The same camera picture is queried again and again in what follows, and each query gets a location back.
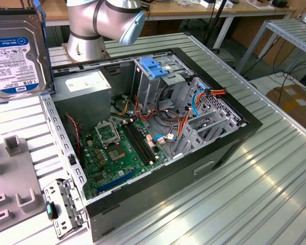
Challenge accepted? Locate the blue SATA wire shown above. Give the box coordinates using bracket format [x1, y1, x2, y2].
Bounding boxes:
[152, 82, 212, 145]

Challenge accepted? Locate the orange red power wire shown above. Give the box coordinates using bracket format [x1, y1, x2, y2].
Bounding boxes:
[177, 86, 228, 142]

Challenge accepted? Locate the hard disk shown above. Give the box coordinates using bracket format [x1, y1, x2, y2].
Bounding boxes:
[0, 0, 56, 105]

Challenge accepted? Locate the grey disk bay cage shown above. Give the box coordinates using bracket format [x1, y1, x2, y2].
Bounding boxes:
[171, 76, 247, 159]

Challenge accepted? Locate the black RAM slot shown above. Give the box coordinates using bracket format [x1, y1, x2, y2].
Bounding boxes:
[127, 120, 155, 163]
[124, 121, 152, 165]
[130, 119, 158, 161]
[121, 122, 150, 166]

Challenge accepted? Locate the grey optical drive cage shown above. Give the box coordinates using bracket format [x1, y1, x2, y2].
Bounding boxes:
[131, 54, 196, 114]

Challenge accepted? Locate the CPU socket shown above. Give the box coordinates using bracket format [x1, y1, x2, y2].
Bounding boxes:
[107, 144, 130, 163]

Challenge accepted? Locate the metal socket cover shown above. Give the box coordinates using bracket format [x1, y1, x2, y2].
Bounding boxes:
[95, 121, 122, 148]

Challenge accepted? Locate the green motherboard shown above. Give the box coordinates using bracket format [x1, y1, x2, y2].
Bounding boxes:
[80, 118, 169, 200]

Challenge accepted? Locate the blue plastic drive latch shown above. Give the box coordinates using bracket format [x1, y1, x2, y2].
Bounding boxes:
[139, 57, 171, 79]

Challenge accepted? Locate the blue expansion slot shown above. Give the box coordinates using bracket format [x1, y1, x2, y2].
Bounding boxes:
[96, 167, 139, 193]

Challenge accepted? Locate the grey power supply unit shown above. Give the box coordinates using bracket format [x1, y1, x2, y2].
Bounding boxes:
[52, 70, 113, 131]

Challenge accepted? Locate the black open PC case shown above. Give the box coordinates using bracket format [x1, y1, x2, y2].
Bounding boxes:
[39, 47, 263, 242]

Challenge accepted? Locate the wooden desk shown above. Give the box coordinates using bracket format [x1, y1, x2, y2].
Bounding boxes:
[44, 0, 298, 49]

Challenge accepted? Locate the small white box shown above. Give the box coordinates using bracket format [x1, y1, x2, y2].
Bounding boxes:
[200, 0, 217, 9]

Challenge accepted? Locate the large cardboard box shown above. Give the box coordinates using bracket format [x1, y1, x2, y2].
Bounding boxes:
[266, 83, 306, 133]

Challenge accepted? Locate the grey parts rack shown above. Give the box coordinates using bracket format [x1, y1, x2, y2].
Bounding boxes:
[0, 136, 46, 232]

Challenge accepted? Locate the wooden block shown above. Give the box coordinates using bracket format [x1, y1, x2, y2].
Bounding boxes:
[246, 0, 275, 10]

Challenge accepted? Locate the metal slat shelf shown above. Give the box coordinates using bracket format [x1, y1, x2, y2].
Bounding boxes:
[236, 18, 306, 77]

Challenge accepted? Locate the red orange wire bundle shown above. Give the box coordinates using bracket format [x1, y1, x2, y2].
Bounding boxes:
[133, 94, 158, 121]

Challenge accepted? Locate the black sleeved cable bundle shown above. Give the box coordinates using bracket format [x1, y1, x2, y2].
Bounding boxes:
[152, 85, 184, 128]

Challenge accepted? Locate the yellow black wire bundle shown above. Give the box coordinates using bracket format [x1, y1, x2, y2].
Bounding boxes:
[116, 99, 130, 116]

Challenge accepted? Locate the metal slot retention bracket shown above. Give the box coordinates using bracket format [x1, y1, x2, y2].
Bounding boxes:
[42, 178, 89, 240]

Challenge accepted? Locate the black teal bracket latch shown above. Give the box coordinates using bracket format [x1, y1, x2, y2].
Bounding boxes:
[45, 201, 59, 221]

